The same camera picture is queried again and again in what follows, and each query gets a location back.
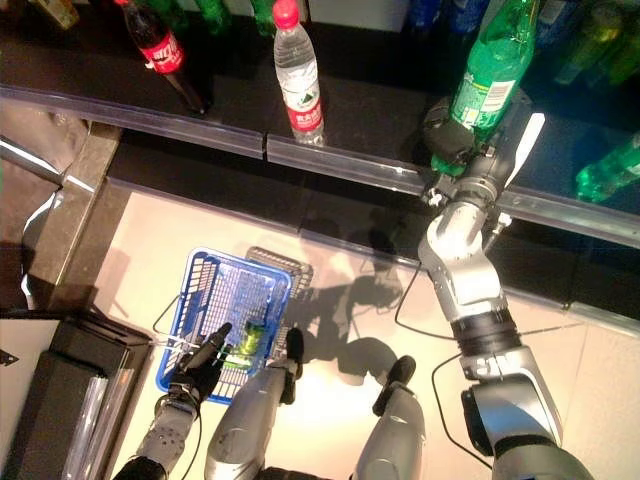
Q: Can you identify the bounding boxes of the black cabinet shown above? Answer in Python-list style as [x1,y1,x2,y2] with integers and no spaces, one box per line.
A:
[0,309,154,480]

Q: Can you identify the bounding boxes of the silver left robot leg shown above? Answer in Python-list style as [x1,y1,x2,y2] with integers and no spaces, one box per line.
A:
[204,327,307,480]

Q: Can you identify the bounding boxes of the silver robot leg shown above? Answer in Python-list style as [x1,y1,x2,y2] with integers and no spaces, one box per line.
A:
[204,327,307,480]
[357,354,427,480]

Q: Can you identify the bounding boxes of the small yellow tea bottle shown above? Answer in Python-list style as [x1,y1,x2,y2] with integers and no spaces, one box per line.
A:
[42,0,81,29]

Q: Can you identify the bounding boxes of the blue plastic shopping basket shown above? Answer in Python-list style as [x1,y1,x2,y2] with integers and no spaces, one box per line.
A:
[149,245,301,406]

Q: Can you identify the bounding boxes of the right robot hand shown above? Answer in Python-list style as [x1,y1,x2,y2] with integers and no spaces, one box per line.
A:
[423,92,546,194]

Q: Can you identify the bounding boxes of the Coca-Cola bottle red cap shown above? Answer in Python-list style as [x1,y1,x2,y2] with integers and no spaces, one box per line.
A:
[112,0,214,116]

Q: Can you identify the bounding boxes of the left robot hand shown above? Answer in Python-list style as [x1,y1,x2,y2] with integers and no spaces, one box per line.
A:
[166,322,235,405]

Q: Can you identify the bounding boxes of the clear water bottle red label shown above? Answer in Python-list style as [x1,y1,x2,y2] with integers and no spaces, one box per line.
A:
[272,0,326,147]

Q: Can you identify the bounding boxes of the silver right robot leg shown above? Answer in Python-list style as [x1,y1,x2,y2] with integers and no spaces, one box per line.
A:
[357,354,427,480]

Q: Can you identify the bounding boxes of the black forearm cable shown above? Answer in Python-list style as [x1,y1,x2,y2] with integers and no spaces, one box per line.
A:
[393,262,464,346]

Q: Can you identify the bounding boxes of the black store shelf unit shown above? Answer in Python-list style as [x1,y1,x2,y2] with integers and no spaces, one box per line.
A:
[0,0,640,339]

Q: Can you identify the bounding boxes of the black upper arm cable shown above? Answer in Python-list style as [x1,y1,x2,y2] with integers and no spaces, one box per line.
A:
[432,349,496,471]

